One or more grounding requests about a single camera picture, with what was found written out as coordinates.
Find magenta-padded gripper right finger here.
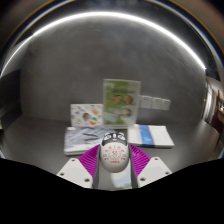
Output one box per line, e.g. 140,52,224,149
128,143,173,189

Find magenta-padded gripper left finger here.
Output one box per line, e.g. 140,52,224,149
56,143,102,189

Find white panda-print computer mouse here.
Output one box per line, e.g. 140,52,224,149
99,131,130,174

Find grey striped-cover book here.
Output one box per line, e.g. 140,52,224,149
63,125,111,156

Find white book with blue band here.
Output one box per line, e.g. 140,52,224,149
127,124,176,149

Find white sticker-print card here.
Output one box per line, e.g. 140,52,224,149
69,103,104,128

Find green menu sign stand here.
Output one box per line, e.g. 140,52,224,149
102,78,142,129

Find white wall sockets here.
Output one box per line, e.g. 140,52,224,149
139,94,172,112

